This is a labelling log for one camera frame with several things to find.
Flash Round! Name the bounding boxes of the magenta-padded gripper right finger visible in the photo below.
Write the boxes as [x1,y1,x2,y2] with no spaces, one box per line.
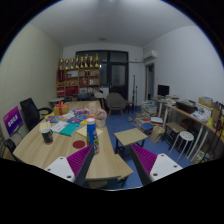
[129,143,184,186]

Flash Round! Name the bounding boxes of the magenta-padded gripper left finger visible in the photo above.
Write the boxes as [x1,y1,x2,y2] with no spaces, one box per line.
[44,144,96,188]

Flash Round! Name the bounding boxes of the blue drink bottle white cap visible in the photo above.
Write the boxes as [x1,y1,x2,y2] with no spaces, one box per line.
[86,117,100,155]

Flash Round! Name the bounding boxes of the flat round red coaster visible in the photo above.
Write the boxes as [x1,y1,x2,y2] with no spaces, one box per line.
[72,139,87,150]

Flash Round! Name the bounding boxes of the wooden bench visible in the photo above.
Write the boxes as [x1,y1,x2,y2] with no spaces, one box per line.
[113,153,134,188]

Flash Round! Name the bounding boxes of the beige tote bag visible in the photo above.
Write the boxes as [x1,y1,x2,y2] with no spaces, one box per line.
[149,125,166,144]

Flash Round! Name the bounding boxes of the tan paper envelope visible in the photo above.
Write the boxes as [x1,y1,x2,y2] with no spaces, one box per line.
[75,124,104,138]

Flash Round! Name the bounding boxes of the small wooden side table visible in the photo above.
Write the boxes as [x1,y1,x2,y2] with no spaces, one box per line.
[113,127,149,158]

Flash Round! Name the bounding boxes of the teal book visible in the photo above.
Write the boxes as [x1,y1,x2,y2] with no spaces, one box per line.
[59,123,80,137]

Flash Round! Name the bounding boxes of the white booklet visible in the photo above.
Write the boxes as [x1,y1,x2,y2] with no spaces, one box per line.
[49,120,69,134]

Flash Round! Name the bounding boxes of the black mug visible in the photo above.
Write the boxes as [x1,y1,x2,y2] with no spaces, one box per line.
[40,127,54,145]

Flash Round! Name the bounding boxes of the blue printed book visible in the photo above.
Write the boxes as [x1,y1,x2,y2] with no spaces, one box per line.
[66,114,88,125]

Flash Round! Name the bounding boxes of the square wooden stool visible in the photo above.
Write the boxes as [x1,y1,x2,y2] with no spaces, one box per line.
[165,121,187,141]

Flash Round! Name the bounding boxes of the pile of books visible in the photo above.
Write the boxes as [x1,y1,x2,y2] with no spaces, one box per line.
[131,99,164,133]

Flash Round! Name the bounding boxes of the white round stool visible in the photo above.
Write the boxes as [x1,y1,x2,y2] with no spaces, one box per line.
[169,130,195,163]

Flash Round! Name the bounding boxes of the pink flowers in white pot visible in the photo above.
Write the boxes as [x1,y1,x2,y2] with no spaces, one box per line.
[94,108,108,129]

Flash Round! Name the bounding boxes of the pink packet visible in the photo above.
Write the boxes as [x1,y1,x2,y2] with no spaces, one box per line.
[73,108,90,115]

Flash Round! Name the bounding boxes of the yellow gift box red ribbon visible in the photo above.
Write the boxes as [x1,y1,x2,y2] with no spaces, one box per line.
[53,101,70,117]

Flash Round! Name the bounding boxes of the grey armchair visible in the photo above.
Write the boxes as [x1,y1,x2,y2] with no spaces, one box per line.
[105,92,129,117]

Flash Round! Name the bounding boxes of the black tripod stand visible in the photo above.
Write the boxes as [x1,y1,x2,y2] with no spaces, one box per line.
[131,74,139,106]

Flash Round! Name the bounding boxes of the black office chair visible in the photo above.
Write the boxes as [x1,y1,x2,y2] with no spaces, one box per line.
[19,97,54,132]

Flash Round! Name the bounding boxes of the black slatted chair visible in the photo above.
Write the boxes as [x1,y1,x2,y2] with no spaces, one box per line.
[2,138,19,163]

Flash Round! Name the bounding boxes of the black computer monitor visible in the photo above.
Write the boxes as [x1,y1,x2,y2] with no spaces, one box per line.
[157,84,170,98]

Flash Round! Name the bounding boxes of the purple sign board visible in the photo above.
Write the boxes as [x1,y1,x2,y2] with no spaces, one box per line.
[2,105,24,138]

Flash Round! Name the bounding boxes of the wooden shelf unit with trophies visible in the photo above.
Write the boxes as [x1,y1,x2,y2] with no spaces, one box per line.
[55,53,102,99]

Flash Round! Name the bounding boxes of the dark glass door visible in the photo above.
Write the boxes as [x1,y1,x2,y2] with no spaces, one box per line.
[75,50,130,101]

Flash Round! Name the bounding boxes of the white air conditioner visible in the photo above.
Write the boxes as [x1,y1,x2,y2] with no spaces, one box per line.
[142,49,158,63]

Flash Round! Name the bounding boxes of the long wooden wall desk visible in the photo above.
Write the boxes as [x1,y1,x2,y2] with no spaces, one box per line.
[151,96,224,161]

